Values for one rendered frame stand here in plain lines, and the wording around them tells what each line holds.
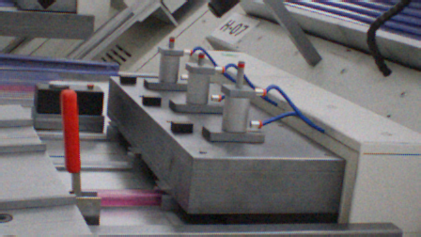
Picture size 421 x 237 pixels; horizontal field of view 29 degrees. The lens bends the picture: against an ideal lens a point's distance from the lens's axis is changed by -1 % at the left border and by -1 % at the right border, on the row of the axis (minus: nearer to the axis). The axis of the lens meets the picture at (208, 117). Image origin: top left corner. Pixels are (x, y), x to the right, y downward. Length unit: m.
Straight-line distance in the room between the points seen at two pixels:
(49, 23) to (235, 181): 1.41
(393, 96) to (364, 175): 0.18
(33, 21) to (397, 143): 1.44
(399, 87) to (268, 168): 0.23
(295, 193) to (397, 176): 0.09
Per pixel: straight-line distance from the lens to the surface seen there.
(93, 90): 0.93
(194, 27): 2.09
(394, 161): 0.68
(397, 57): 0.88
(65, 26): 2.02
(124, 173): 0.78
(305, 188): 0.67
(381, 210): 0.69
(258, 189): 0.66
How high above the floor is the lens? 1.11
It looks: 5 degrees up
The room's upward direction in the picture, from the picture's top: 49 degrees clockwise
